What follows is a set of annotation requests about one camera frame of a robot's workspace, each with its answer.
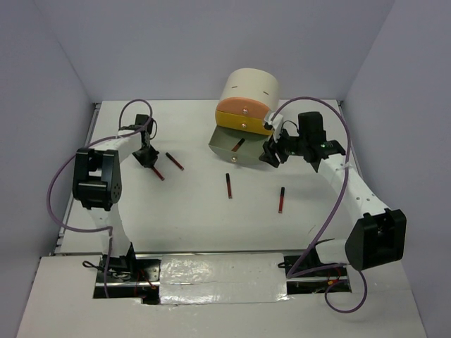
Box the cream round drawer cabinet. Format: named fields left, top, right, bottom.
left=219, top=68, right=280, bottom=110

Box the orange top drawer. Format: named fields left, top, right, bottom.
left=216, top=97, right=271, bottom=119

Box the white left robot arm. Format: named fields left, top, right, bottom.
left=73, top=114, right=159, bottom=281

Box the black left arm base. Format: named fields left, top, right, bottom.
left=82, top=248, right=161, bottom=305

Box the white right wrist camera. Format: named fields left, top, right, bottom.
left=264, top=111, right=284, bottom=139

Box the red lip gloss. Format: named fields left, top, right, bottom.
left=278, top=187, right=285, bottom=214
left=165, top=152, right=185, bottom=171
left=151, top=166, right=165, bottom=181
left=225, top=173, right=233, bottom=199

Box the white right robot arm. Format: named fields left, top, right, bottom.
left=260, top=112, right=407, bottom=275

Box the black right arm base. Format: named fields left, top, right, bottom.
left=287, top=253, right=347, bottom=288

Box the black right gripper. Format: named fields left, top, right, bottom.
left=259, top=124, right=309, bottom=168

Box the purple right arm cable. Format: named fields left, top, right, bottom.
left=273, top=96, right=368, bottom=313

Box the silver foil covered panel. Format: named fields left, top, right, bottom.
left=159, top=253, right=288, bottom=305

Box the yellow drawer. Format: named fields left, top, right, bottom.
left=215, top=111, right=273, bottom=136

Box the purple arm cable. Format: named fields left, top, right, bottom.
left=273, top=96, right=368, bottom=313
left=47, top=99, right=158, bottom=299

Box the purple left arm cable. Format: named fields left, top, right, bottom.
left=47, top=99, right=158, bottom=299

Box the red lip gloss horizontal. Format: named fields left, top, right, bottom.
left=232, top=138, right=245, bottom=152

